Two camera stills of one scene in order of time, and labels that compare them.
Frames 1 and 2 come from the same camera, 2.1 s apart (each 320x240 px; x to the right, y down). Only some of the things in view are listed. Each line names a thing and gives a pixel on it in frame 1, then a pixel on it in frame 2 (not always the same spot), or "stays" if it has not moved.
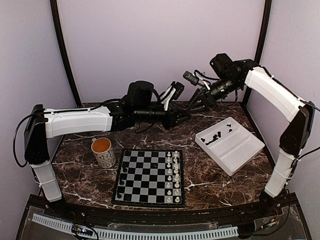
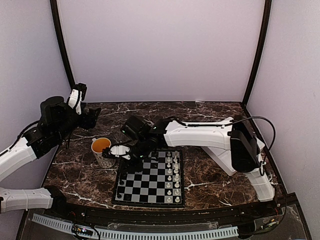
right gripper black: [209, 100] -> [125, 163]
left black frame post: [64, 49] stays
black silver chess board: [151, 177] stays
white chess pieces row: [173, 185] stays
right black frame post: [262, 41] stays
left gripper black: [171, 121] -> [89, 119]
